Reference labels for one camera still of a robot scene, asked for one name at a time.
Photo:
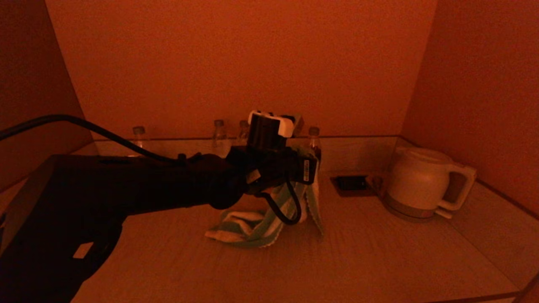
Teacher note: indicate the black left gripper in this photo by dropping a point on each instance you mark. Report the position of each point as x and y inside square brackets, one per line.
[273, 168]

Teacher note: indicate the green white striped towel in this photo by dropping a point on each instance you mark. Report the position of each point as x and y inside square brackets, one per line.
[248, 229]

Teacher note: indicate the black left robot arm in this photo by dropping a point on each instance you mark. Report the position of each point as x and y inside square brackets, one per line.
[105, 193]

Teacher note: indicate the clear water bottle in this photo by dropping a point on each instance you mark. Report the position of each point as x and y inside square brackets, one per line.
[220, 139]
[243, 132]

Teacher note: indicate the full dark tea bottle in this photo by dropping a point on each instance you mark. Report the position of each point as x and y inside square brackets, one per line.
[313, 141]

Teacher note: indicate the dark pop-up power socket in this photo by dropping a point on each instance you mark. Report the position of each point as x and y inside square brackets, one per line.
[349, 183]

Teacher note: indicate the part-empty amber tea bottle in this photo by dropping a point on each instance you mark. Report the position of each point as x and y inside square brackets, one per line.
[139, 134]

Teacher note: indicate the cream electric kettle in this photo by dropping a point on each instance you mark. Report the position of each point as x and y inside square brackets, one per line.
[417, 181]

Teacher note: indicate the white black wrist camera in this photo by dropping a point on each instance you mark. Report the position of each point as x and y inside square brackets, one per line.
[269, 126]

